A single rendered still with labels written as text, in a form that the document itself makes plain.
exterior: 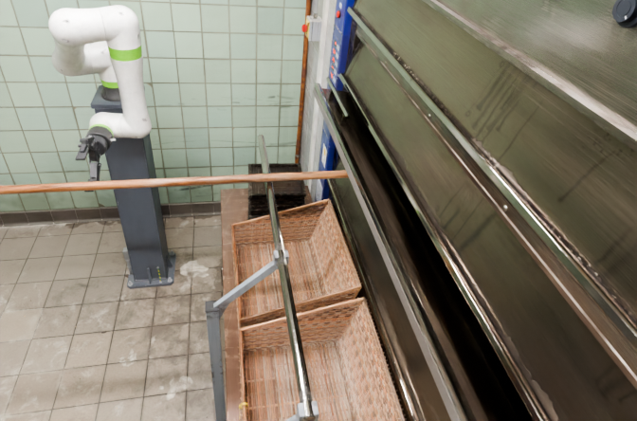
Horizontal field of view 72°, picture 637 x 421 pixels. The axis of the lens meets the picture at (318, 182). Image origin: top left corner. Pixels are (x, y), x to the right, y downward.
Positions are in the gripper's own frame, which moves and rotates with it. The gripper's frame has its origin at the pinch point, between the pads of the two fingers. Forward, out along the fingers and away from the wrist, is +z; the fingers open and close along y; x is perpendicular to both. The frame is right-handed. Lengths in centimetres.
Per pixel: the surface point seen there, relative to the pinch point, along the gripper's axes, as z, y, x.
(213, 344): 45, 43, -42
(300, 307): 33, 43, -75
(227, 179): 7.0, -0.2, -48.8
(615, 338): 111, -46, -101
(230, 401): 56, 62, -47
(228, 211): -48, 62, -49
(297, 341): 74, 2, -64
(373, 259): 33, 19, -100
